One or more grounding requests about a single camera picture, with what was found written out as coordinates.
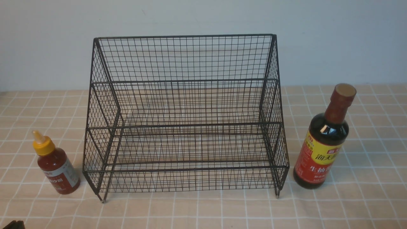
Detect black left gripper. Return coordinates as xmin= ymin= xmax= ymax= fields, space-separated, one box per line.
xmin=3 ymin=220 xmax=25 ymax=229

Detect red ketchup bottle yellow cap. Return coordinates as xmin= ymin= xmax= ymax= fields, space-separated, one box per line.
xmin=32 ymin=130 xmax=80 ymax=195

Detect dark soy sauce bottle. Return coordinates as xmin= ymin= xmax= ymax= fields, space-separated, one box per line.
xmin=293 ymin=84 xmax=357 ymax=189

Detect beige grid tablecloth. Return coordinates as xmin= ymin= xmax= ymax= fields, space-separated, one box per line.
xmin=0 ymin=84 xmax=407 ymax=229

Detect black wire mesh shelf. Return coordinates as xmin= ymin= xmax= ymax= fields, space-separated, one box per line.
xmin=82 ymin=34 xmax=290 ymax=202

